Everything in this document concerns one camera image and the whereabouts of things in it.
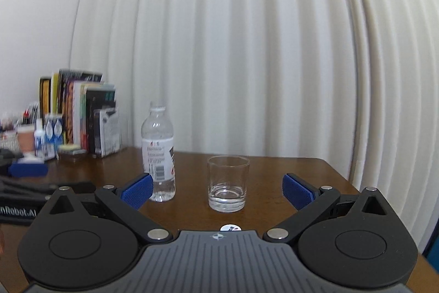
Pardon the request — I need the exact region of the dark orange lettered book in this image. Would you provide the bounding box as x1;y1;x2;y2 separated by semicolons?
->
66;80;83;145

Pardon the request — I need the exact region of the tall black cover book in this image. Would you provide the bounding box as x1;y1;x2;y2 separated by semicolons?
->
57;69;103;114

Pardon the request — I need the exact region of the white black product box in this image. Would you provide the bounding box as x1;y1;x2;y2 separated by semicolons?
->
94;108;120;158

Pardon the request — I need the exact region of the white yellow spine book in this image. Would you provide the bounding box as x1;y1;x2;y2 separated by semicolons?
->
71;80;115;150

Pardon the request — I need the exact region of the black zippered case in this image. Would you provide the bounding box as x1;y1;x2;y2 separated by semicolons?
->
0;148;24;167

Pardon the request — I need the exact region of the metal tin with sticky notes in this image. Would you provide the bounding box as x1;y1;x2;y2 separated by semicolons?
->
57;144;87;162

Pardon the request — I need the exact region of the black yellow thin book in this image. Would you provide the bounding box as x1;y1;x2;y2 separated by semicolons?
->
39;77;51;119

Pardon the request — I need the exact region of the clear drinking glass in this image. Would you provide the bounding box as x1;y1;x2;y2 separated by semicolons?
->
208;155;250;213

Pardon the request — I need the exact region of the blue white carton box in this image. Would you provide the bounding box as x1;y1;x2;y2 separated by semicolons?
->
44;114;64;160

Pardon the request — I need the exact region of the white pleated curtain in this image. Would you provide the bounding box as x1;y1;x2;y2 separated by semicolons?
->
70;0;438;248

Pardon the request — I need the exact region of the black book with teal text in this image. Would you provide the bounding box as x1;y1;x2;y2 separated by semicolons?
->
86;87;116;155

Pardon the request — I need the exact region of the pink paper cup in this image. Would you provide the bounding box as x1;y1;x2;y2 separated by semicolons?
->
16;124;35;153

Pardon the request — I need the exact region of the clear plastic water bottle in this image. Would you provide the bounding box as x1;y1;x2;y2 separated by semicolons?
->
141;101;176;202

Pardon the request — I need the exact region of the white plastic organizer basket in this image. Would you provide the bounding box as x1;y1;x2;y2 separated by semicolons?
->
0;131;20;152

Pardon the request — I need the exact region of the white bottle cap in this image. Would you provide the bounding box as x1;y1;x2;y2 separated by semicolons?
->
220;224;241;231

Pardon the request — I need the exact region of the small white dropper bottle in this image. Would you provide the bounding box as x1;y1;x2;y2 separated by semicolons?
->
34;118;46;160

